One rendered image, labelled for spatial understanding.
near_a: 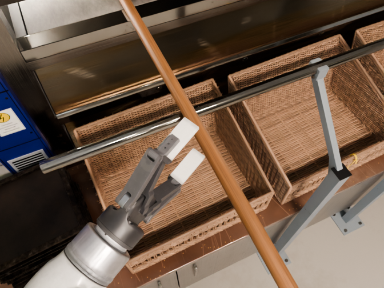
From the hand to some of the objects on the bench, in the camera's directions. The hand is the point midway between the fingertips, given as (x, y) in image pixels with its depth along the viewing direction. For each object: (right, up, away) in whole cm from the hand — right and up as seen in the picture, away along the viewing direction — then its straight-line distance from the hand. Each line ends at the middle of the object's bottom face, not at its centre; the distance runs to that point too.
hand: (192, 144), depth 58 cm
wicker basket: (-6, -17, +74) cm, 76 cm away
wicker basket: (+49, +4, +88) cm, 101 cm away
